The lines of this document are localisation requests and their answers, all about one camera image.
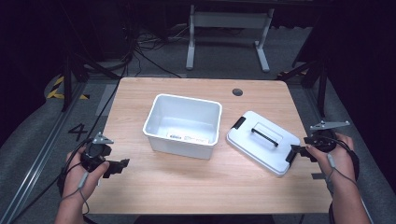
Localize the black tripod stand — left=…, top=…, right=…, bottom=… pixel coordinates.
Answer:
left=276, top=12, right=332, bottom=119
left=59, top=3, right=123, bottom=113

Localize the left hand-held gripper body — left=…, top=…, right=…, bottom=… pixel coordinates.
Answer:
left=79, top=132, right=115, bottom=174

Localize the person's left hand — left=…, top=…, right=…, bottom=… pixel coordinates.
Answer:
left=61, top=146, right=110, bottom=203

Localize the grey metal table frame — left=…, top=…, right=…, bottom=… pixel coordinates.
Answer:
left=185, top=4, right=276, bottom=74

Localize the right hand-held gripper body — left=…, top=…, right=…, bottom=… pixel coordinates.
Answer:
left=303, top=119, right=351, bottom=154

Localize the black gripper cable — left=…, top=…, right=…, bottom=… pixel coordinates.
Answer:
left=56, top=137, right=93, bottom=200
left=332, top=134, right=361, bottom=183

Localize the person's right hand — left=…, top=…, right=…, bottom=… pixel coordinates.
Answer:
left=305, top=132, right=358, bottom=185

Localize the grey cable with plug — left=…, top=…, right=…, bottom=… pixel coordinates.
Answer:
left=324, top=153, right=360, bottom=189
left=61, top=171, right=92, bottom=217

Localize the yellow and black floor tape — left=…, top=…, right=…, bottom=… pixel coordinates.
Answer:
left=46, top=76, right=92, bottom=101

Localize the bundle of black floor cables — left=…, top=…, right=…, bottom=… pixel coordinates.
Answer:
left=87, top=3, right=194, bottom=79

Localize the aluminium floor rail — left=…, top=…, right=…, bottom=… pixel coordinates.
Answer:
left=0, top=81, right=89, bottom=224

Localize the white plastic storage box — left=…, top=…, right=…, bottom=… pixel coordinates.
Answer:
left=142, top=93, right=223, bottom=161

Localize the white lid with black handle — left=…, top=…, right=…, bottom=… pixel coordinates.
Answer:
left=225, top=110, right=302, bottom=178

